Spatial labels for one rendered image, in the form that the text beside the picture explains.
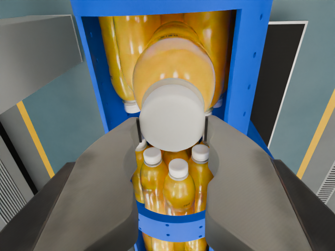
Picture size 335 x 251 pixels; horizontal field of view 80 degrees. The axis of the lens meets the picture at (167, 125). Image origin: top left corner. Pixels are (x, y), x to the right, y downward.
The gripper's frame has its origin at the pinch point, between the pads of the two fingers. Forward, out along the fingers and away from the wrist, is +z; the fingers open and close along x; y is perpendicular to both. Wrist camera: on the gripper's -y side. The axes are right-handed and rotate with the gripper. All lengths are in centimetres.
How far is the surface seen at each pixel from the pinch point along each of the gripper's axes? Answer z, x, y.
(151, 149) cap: 24.6, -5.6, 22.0
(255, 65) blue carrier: 17.2, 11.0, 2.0
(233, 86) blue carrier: 13.9, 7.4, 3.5
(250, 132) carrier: 96, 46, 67
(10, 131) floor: 137, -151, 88
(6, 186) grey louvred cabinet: 107, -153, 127
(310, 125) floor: 134, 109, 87
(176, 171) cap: 17.6, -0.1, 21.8
